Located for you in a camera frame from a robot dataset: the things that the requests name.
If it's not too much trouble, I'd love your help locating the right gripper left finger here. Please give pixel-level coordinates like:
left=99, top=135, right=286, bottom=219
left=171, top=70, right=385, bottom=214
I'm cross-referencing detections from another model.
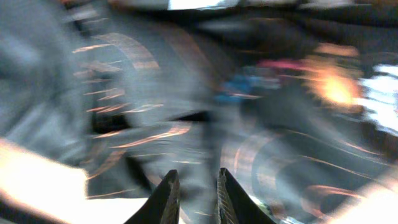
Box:
left=124, top=170, right=180, bottom=224

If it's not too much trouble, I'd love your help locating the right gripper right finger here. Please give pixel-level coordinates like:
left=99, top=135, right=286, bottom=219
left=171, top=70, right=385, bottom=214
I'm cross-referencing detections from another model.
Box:
left=216, top=167, right=275, bottom=224

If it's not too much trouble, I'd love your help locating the black orange patterned jersey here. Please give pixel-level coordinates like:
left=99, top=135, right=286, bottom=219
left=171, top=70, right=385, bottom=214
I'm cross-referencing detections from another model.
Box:
left=1, top=1, right=397, bottom=223

